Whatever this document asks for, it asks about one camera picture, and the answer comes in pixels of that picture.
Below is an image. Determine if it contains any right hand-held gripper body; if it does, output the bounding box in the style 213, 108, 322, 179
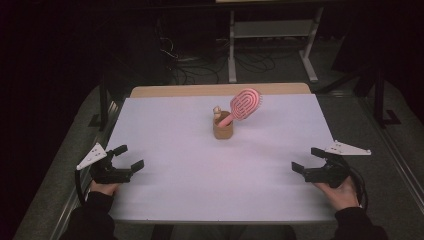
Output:
303, 139, 372, 189

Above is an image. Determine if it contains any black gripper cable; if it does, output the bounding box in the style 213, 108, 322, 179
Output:
74, 169, 91, 206
348, 164, 369, 213

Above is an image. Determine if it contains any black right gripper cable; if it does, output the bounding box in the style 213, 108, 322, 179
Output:
348, 164, 369, 213

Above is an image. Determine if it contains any black metal stand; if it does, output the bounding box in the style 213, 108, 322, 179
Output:
88, 74, 111, 133
373, 66, 403, 129

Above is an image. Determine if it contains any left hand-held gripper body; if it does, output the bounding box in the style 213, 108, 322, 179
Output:
75, 142, 133, 185

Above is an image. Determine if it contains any person's left hand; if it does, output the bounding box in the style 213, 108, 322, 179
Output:
89, 179, 121, 197

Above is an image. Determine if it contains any person's right hand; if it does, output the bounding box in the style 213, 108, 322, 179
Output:
314, 176, 360, 212

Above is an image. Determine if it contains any brown cup with small figure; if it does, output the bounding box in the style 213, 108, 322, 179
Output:
212, 105, 234, 140

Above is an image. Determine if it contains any white metal desk frame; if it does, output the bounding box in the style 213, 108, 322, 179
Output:
227, 6, 325, 84

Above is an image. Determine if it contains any pink hairbrush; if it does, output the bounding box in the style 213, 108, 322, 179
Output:
218, 87, 263, 128

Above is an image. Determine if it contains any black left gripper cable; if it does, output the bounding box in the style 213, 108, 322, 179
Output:
74, 169, 91, 206

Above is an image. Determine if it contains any wooden table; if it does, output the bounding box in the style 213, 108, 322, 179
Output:
129, 82, 312, 99

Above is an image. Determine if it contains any white table mat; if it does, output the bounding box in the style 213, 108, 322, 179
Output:
104, 93, 368, 224

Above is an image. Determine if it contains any tangle of black floor cables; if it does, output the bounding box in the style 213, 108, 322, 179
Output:
156, 19, 278, 86

